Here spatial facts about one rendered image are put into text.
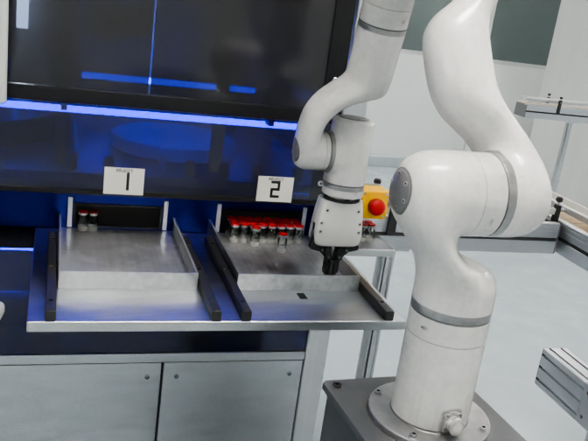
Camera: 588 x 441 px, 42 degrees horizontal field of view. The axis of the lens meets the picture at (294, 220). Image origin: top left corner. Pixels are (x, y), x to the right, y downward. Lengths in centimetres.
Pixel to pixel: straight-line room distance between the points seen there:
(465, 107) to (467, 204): 16
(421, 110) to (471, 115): 591
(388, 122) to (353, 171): 543
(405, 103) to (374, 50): 555
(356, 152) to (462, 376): 53
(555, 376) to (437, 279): 131
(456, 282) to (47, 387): 110
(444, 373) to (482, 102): 39
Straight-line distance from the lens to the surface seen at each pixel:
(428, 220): 103
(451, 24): 116
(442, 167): 103
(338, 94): 143
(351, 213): 154
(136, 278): 149
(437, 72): 114
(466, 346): 113
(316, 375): 199
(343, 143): 148
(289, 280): 155
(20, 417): 192
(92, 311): 140
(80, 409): 192
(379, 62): 141
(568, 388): 233
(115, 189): 169
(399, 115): 695
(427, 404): 117
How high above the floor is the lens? 147
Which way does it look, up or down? 17 degrees down
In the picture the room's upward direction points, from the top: 8 degrees clockwise
